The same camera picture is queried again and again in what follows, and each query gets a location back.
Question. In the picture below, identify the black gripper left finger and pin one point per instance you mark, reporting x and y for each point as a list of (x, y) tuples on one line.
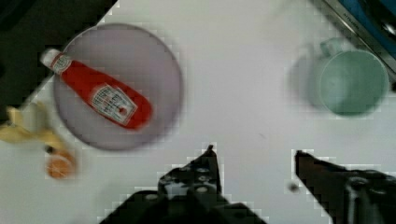
[(187, 195)]

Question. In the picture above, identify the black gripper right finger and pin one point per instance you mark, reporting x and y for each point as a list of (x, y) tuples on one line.
[(348, 196)]

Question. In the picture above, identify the light green mug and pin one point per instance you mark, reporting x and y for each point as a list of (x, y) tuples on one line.
[(347, 82)]

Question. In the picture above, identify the red ketchup bottle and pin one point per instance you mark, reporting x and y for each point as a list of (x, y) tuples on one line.
[(110, 98)]

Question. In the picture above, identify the small orange fruit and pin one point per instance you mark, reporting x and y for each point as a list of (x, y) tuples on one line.
[(60, 164)]

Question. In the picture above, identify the grey round plate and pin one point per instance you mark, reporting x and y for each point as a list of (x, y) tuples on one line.
[(137, 58)]

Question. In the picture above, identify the yellow banana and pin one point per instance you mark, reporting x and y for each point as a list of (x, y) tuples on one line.
[(31, 122)]

